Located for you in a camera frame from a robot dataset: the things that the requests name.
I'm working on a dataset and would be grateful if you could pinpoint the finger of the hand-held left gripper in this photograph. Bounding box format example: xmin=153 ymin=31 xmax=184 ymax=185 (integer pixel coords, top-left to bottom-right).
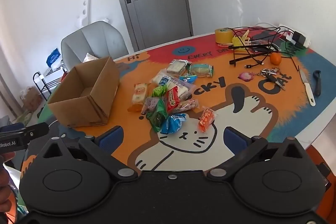
xmin=16 ymin=123 xmax=49 ymax=140

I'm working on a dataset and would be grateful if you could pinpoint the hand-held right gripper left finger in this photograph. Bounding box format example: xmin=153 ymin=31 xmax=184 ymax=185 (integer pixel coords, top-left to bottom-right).
xmin=39 ymin=126 xmax=138 ymax=182

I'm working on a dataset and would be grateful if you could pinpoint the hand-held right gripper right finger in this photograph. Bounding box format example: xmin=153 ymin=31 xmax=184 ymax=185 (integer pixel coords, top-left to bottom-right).
xmin=207 ymin=126 xmax=307 ymax=182

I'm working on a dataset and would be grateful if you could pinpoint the bright green snack packet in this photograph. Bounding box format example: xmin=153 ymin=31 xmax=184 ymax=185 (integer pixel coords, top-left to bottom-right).
xmin=152 ymin=85 xmax=168 ymax=98

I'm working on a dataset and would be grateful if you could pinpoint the pile of snack packets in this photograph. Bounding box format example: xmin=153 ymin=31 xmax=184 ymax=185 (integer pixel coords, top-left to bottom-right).
xmin=127 ymin=59 xmax=200 ymax=135

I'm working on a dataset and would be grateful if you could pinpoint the teal sandwich snack packet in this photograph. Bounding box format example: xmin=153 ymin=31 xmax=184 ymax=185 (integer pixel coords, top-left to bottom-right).
xmin=189 ymin=64 xmax=214 ymax=78

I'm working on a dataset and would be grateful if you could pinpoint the person's left hand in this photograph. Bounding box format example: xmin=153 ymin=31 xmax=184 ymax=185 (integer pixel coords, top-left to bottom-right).
xmin=0 ymin=155 xmax=12 ymax=215

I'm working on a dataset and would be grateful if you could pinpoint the printed cartoon table mat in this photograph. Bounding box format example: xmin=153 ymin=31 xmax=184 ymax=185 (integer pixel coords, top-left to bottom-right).
xmin=21 ymin=32 xmax=336 ymax=180

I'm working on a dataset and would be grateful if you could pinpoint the small brown cardboard box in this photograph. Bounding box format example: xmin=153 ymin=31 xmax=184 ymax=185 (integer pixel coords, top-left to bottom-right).
xmin=20 ymin=86 xmax=42 ymax=111

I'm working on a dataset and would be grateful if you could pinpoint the orange snack packet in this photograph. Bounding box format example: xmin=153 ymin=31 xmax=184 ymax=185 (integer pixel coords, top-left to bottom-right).
xmin=198 ymin=106 xmax=218 ymax=132

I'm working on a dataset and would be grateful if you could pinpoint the black shoe rack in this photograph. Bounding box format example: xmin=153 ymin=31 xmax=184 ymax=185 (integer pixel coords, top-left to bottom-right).
xmin=33 ymin=64 xmax=69 ymax=101

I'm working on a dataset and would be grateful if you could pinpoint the bunch of keys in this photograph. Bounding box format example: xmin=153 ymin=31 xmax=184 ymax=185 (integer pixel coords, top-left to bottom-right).
xmin=260 ymin=67 xmax=286 ymax=90

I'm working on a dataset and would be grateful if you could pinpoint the blue plastic bag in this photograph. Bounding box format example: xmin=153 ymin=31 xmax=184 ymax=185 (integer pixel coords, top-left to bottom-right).
xmin=47 ymin=48 xmax=62 ymax=67

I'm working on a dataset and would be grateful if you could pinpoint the white dotted pillow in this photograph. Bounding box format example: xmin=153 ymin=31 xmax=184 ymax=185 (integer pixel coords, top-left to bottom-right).
xmin=83 ymin=53 xmax=100 ymax=64

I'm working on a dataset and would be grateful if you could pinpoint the tangerine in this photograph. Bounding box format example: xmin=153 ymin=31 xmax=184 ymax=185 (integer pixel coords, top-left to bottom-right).
xmin=270 ymin=52 xmax=282 ymax=65

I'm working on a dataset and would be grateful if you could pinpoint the yellow crumpled plastic wrapper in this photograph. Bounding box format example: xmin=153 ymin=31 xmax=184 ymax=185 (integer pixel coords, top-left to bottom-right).
xmin=231 ymin=30 xmax=251 ymax=46

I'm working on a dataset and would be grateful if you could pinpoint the black peeler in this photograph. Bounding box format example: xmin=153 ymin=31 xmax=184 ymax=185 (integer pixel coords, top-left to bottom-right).
xmin=313 ymin=70 xmax=322 ymax=97

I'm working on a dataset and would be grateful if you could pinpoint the grey armchair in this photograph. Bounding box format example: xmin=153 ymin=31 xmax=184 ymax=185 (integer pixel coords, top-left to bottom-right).
xmin=61 ymin=21 xmax=130 ymax=72

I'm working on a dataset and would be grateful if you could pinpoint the yellow tape roll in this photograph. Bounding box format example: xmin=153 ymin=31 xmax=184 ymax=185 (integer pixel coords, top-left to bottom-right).
xmin=215 ymin=28 xmax=234 ymax=44

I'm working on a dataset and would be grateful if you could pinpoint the black charger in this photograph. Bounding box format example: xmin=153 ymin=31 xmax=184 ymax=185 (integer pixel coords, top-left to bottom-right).
xmin=292 ymin=30 xmax=306 ymax=45

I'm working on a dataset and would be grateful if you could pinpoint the white power strip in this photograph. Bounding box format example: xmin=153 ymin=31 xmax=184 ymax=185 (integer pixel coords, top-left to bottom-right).
xmin=278 ymin=23 xmax=311 ymax=47

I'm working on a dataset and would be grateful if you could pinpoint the grey door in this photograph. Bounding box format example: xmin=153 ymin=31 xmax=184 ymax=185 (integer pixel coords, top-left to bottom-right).
xmin=108 ymin=0 xmax=194 ymax=52

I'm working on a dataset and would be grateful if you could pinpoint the pink pixel keychain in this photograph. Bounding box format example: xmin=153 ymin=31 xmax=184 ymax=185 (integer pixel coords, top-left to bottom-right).
xmin=238 ymin=71 xmax=254 ymax=81

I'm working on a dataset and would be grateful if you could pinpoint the black usb cable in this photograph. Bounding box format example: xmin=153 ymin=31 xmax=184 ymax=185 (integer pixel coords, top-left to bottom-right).
xmin=232 ymin=27 xmax=289 ymax=69

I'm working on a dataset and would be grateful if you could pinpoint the black white-tipped cable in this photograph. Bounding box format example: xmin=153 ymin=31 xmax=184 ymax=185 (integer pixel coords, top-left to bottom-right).
xmin=247 ymin=38 xmax=281 ymax=65

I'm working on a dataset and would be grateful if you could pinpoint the black wire stand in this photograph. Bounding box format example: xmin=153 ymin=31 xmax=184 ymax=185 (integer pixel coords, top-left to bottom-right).
xmin=228 ymin=27 xmax=302 ymax=72

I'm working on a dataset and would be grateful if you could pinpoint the white-handled knife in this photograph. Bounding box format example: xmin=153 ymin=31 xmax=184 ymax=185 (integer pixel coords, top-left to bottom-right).
xmin=299 ymin=69 xmax=316 ymax=106

